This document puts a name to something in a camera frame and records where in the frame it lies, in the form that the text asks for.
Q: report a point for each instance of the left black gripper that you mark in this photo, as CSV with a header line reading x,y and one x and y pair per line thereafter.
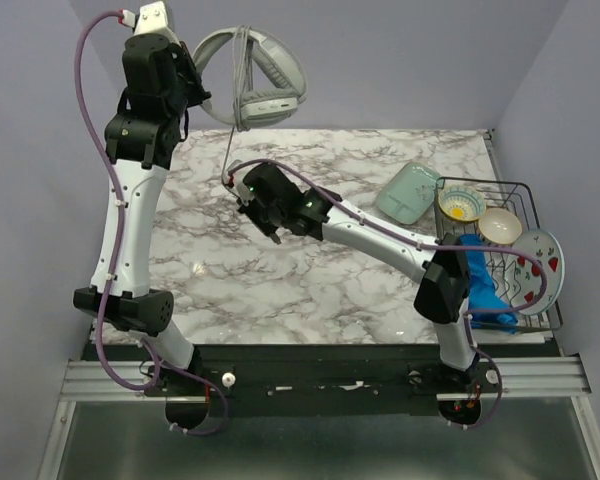
x,y
180,59

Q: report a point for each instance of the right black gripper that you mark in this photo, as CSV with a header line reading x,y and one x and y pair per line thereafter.
x,y
259,215

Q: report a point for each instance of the grey over-ear headphones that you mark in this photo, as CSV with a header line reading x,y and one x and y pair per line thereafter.
x,y
269,82

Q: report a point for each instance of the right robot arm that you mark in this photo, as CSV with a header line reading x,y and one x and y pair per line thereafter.
x,y
438,266

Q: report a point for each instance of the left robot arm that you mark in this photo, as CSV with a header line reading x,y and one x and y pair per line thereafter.
x,y
150,121

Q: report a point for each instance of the teal divided tray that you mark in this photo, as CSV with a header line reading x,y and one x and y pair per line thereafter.
x,y
409,194

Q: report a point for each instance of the yellow blue patterned bowl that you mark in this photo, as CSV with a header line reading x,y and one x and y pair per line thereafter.
x,y
461,203

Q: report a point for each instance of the cream bowl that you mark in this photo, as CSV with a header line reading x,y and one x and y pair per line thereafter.
x,y
500,226

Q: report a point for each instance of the blue cloth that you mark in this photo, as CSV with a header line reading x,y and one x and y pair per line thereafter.
x,y
482,295

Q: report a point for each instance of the strawberry pattern plate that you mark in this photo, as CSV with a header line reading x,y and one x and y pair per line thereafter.
x,y
524,278

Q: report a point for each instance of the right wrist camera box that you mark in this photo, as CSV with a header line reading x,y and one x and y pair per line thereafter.
x,y
234,179

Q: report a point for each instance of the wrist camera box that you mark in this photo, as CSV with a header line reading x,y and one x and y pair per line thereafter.
x,y
234,179
156,18

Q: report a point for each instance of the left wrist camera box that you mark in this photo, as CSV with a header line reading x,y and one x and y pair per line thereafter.
x,y
156,18

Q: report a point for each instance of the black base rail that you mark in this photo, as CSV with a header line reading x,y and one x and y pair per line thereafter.
x,y
247,381

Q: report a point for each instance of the black wire dish rack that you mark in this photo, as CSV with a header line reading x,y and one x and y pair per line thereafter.
x,y
518,199

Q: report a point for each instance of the aluminium frame rail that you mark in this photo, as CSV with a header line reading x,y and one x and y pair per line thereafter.
x,y
521,378

